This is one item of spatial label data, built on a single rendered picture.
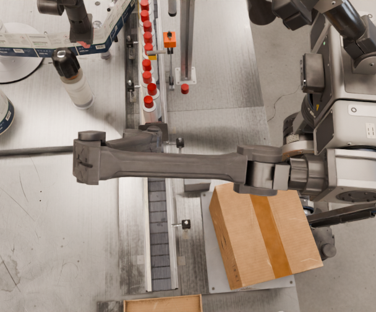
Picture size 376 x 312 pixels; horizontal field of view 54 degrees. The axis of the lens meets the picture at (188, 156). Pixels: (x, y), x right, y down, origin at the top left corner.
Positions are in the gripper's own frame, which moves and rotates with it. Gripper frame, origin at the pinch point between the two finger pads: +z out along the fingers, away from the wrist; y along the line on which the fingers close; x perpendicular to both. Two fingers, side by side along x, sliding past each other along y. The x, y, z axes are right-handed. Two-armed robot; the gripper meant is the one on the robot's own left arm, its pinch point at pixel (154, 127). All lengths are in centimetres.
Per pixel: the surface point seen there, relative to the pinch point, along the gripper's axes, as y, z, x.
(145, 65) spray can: 1.1, -0.4, -23.0
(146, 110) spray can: 2.0, -7.2, -7.9
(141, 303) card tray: 8, -31, 54
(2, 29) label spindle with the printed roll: 56, 18, -39
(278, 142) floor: -75, 92, 37
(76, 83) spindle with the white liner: 26.2, -1.0, -18.4
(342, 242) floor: -102, 50, 89
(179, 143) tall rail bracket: -8.9, -7.5, 4.8
